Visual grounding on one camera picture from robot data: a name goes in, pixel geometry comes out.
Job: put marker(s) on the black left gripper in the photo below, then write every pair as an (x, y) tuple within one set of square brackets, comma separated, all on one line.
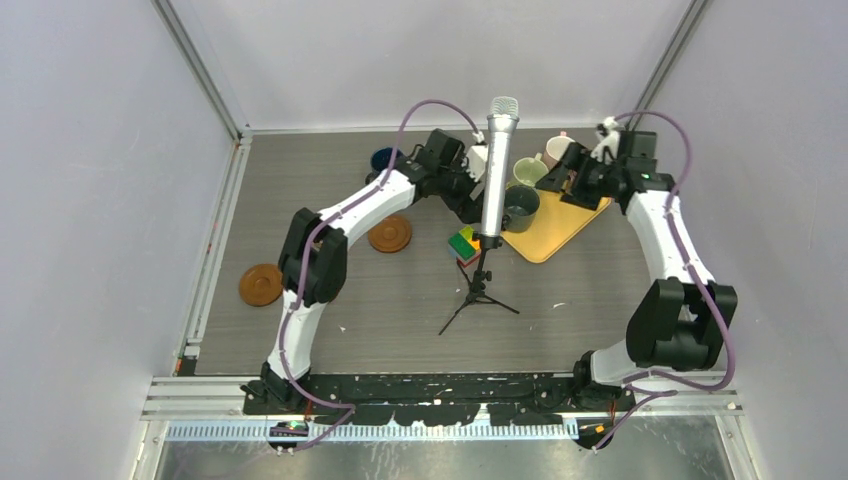
[(467, 210)]

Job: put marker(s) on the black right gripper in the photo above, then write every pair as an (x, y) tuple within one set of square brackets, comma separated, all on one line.
[(577, 159)]

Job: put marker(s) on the yellow tray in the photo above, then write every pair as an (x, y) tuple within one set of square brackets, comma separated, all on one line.
[(554, 225)]

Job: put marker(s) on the dark green mug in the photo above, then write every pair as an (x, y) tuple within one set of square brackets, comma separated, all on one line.
[(521, 204)]

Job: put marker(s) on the light green mug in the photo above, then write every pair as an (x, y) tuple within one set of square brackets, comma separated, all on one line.
[(528, 171)]

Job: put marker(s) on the brown wooden coaster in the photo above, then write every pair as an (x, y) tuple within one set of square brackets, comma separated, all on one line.
[(391, 235), (261, 285)]

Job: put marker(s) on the dark blue mug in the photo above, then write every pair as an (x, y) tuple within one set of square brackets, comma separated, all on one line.
[(379, 161)]

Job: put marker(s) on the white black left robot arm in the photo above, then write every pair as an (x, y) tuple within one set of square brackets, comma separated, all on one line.
[(314, 257)]

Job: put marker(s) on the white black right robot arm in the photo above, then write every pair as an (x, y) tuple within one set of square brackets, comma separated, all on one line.
[(683, 320)]

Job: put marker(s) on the pink cream mug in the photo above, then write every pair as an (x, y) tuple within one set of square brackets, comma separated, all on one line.
[(555, 148)]

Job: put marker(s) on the colourful toy brick block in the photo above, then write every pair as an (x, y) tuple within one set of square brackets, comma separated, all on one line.
[(463, 246)]

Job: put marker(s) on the silver microphone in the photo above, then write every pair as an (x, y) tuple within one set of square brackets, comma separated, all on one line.
[(502, 120)]

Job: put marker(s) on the black microphone tripod stand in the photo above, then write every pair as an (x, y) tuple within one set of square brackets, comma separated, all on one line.
[(476, 277)]

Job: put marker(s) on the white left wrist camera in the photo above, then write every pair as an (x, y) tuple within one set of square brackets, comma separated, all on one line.
[(475, 163)]

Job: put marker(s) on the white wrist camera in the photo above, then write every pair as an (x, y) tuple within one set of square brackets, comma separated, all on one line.
[(608, 133), (475, 163)]

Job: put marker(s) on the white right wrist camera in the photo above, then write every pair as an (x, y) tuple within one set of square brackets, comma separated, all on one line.
[(608, 133)]

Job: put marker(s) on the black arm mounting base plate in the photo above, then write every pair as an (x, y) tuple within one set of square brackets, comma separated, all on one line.
[(432, 399)]

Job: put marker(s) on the aluminium front rail frame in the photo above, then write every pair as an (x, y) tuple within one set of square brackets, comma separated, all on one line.
[(208, 408)]

